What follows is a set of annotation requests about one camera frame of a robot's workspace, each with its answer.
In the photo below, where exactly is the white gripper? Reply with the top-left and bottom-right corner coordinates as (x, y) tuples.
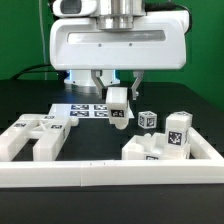
(50, 0), (187, 100)

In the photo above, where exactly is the white chair seat part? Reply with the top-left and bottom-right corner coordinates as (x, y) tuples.
(122, 133), (190, 160)

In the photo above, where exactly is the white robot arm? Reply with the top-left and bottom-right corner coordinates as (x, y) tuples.
(50, 0), (192, 98)

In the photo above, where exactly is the white chair back part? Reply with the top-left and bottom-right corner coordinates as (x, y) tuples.
(0, 114), (79, 162)

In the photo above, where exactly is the white base tag sheet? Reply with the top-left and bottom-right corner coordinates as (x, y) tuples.
(48, 103), (135, 120)

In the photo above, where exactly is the white tagged nut cube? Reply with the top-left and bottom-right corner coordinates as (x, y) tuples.
(174, 111), (193, 127)
(138, 111), (157, 129)

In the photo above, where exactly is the white U-shaped obstacle fence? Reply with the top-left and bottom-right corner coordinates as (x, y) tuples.
(0, 127), (224, 188)

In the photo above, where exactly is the black cable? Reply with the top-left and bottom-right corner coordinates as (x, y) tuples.
(11, 63), (68, 80)

